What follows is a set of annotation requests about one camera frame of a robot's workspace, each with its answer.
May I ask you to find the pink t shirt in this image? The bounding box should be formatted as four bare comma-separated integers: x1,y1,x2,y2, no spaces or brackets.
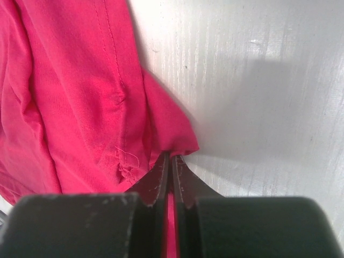
1,1,198,257

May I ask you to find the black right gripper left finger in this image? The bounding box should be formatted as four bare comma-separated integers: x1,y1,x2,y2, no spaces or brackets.
1,153,169,257

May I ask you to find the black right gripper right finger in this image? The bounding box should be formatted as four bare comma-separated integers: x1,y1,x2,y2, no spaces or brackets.
171,156,343,257

